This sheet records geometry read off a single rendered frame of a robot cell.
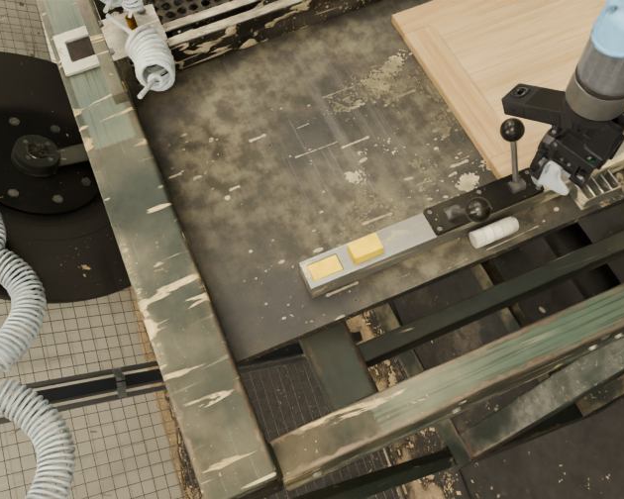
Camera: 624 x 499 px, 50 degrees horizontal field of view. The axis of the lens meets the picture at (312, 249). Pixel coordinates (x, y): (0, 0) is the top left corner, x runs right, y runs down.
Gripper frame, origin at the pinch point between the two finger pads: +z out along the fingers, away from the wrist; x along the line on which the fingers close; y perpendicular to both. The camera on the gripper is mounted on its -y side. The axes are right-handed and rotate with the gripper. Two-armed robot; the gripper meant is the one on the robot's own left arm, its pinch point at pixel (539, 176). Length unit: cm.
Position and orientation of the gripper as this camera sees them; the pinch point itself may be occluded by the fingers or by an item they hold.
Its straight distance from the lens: 108.8
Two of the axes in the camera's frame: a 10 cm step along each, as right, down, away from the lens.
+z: 0.4, 4.5, 8.9
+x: 7.3, -6.3, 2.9
